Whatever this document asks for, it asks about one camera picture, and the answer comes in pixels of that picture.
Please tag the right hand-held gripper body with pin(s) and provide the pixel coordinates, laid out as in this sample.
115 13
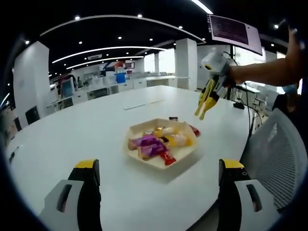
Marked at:
217 65

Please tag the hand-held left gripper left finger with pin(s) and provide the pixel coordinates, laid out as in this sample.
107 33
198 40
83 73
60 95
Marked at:
72 192

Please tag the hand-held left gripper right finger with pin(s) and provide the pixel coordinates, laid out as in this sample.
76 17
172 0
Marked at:
240 192

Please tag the long red snack bar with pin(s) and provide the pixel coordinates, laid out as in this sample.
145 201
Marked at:
195 131

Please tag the black snack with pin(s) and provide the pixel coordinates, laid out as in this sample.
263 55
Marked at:
173 118

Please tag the beige hexagonal container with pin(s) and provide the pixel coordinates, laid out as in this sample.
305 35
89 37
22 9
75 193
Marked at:
183 154

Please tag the pile of snack foods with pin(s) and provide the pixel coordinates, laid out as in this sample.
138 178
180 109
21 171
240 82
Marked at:
154 144

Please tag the black power adapter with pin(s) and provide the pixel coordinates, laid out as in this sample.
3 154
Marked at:
238 106

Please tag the white square column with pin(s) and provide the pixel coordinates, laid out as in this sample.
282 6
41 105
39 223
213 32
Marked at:
186 65

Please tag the hanging monitor screen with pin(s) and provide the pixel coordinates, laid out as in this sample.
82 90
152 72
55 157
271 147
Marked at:
234 32

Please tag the grey mesh office chair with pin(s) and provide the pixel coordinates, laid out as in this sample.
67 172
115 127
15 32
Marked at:
274 154

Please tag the white counter cabinets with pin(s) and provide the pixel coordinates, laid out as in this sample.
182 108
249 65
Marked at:
137 83

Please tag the small black table clip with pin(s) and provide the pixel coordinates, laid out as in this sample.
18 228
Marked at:
13 154

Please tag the light blue face mask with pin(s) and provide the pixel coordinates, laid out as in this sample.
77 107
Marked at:
290 89

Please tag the blue box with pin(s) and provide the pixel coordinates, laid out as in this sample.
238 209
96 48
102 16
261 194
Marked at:
120 78

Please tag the black office chair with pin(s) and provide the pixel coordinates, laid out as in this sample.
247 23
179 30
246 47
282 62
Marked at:
17 124
33 115

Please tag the teal display stand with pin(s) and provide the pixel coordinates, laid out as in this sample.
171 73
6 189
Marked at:
68 88

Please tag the wide white column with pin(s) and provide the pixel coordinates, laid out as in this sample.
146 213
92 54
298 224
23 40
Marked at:
31 81

